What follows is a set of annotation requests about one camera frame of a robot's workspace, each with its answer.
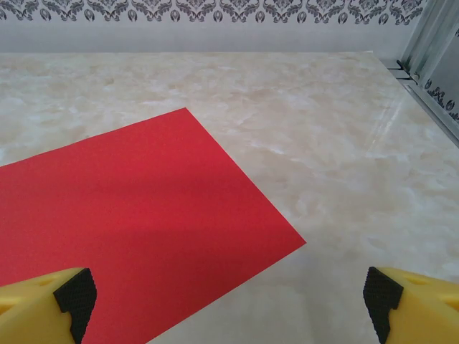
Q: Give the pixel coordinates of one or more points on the aluminium frame post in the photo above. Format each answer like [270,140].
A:
[419,36]

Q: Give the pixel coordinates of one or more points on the red square paper sheet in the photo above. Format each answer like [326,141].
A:
[125,215]

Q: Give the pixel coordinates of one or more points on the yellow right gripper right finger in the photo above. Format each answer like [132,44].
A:
[426,315]

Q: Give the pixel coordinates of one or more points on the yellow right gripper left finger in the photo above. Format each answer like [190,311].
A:
[32,315]

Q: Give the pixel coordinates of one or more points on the aluminium table edge rail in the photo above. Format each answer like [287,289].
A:
[410,85]

